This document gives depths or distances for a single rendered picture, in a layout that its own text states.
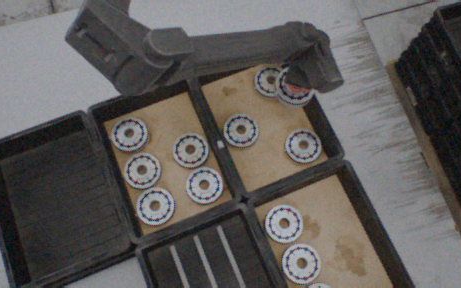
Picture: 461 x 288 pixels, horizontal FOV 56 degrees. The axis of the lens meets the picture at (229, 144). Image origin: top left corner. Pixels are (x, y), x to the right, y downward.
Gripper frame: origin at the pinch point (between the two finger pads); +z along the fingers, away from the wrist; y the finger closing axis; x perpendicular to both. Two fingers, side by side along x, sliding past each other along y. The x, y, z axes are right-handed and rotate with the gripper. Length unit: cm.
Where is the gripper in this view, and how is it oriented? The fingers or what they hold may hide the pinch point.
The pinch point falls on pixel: (296, 82)
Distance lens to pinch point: 111.0
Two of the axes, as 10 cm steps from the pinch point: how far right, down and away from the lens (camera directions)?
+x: -9.5, -3.2, 0.3
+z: -0.7, 3.0, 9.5
